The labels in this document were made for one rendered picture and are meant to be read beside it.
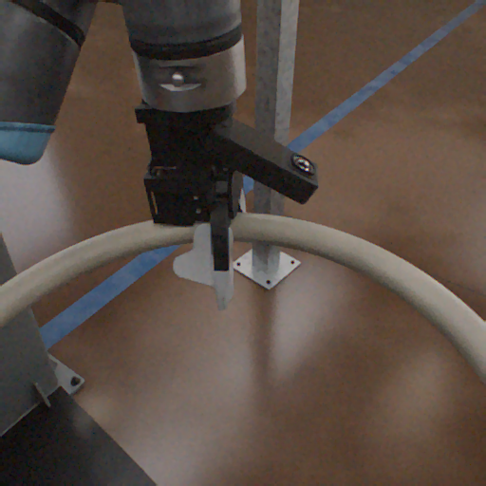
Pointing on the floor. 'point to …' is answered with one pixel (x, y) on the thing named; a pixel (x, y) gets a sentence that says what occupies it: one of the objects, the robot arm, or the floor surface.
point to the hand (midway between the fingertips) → (236, 266)
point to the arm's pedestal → (27, 362)
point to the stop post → (271, 127)
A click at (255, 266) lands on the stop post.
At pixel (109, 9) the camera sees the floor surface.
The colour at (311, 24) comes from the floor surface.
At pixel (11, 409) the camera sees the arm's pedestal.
